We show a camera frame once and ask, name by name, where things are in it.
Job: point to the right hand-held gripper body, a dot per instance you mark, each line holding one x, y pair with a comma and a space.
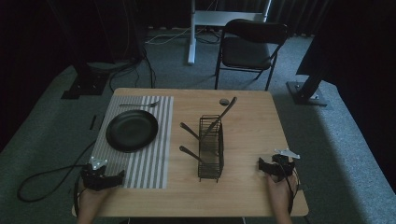
282, 168

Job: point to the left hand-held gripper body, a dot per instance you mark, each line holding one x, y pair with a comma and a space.
95, 180

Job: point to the person's left hand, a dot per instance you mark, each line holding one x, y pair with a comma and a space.
90, 199

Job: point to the person's right hand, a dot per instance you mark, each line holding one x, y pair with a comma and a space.
281, 194

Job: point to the grey striped placemat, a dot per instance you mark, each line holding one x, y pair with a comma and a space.
149, 168

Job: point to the black round plate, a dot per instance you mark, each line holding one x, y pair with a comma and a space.
132, 131

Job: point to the black tape strip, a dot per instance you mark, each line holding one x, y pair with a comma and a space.
101, 121
92, 122

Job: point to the small grey round object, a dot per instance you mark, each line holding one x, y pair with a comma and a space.
224, 101

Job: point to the silver fork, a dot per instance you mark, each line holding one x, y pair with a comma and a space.
140, 105

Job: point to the black stand with metal base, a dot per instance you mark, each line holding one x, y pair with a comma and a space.
306, 93

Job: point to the black stand base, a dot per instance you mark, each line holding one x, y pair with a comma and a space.
85, 85

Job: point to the black folding chair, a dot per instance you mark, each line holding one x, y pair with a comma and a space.
246, 53

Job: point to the white desk frame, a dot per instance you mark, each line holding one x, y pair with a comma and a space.
218, 18

